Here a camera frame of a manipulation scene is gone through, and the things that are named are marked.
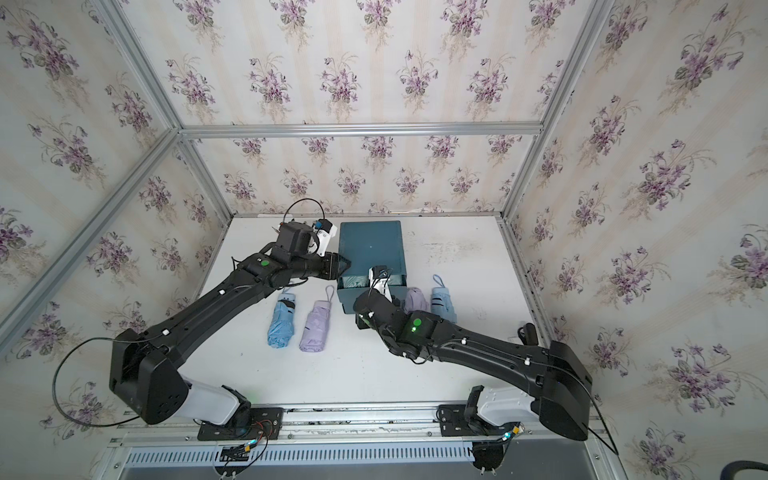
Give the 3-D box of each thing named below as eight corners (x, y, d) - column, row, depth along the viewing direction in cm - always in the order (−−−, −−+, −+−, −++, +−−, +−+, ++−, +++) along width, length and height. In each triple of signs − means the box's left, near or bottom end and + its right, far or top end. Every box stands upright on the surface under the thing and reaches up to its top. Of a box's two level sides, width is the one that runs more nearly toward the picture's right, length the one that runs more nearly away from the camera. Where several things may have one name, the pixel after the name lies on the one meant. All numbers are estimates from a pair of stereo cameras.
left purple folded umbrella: (300, 351, 86) (298, 348, 84) (312, 290, 100) (310, 286, 98) (325, 351, 86) (324, 348, 84) (333, 290, 100) (332, 286, 98)
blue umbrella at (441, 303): (432, 323, 93) (434, 317, 90) (427, 281, 103) (429, 275, 100) (455, 323, 93) (457, 317, 90) (448, 281, 103) (450, 275, 100)
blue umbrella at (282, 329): (269, 348, 87) (264, 342, 83) (282, 296, 98) (279, 289, 95) (291, 348, 87) (287, 342, 83) (301, 296, 98) (298, 289, 95)
